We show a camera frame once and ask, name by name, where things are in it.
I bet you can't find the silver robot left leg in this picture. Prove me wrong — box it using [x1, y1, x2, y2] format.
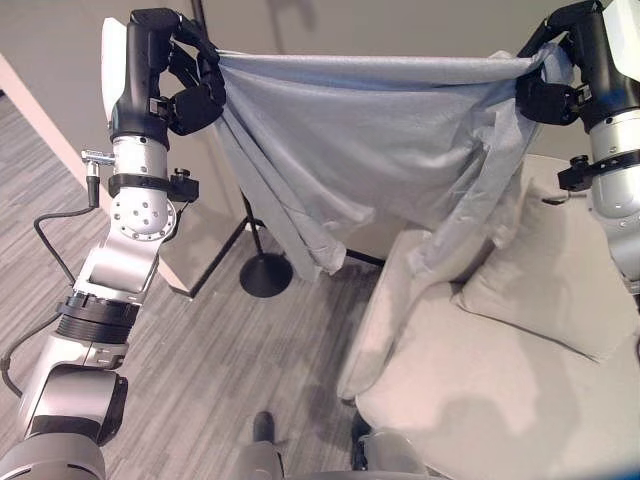
[232, 440, 286, 480]

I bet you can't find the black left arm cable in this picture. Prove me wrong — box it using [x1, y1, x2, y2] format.
[0, 147, 119, 399]

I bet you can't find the silver robot right leg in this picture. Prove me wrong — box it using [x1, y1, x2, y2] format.
[355, 432, 432, 480]

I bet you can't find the dark robot foot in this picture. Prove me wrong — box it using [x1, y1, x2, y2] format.
[349, 412, 374, 471]
[252, 410, 277, 445]

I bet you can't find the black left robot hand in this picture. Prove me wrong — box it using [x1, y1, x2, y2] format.
[101, 8, 227, 149]

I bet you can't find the dark robot right foot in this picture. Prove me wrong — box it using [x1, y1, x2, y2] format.
[349, 412, 374, 471]

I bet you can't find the light blue cloth garment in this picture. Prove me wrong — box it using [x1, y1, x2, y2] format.
[213, 41, 576, 289]

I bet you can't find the dark robot left foot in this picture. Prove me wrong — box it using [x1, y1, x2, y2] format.
[252, 410, 277, 445]

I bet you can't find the beige fabric sofa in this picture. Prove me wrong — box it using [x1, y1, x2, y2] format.
[337, 152, 640, 480]

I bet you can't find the beige sofa cushion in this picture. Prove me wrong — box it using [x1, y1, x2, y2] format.
[449, 174, 640, 364]

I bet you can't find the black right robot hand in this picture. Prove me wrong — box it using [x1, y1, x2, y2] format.
[514, 0, 640, 134]

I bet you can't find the silver robot leg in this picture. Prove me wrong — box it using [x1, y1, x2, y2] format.
[355, 432, 432, 480]
[232, 440, 286, 480]

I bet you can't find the black clothes rack stand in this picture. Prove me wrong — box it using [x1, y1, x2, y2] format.
[192, 0, 296, 300]

